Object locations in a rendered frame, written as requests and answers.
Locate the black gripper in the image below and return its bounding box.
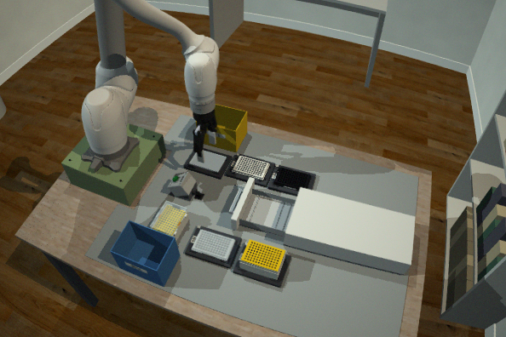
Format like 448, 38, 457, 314
193, 110, 217, 163

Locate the blue open-top bin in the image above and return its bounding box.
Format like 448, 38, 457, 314
110, 220, 181, 287

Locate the black multi-well plate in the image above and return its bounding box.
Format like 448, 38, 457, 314
273, 168, 311, 191

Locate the large grey bench mat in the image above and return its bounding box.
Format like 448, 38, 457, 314
85, 115, 418, 337

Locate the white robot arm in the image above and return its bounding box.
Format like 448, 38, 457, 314
81, 0, 219, 173

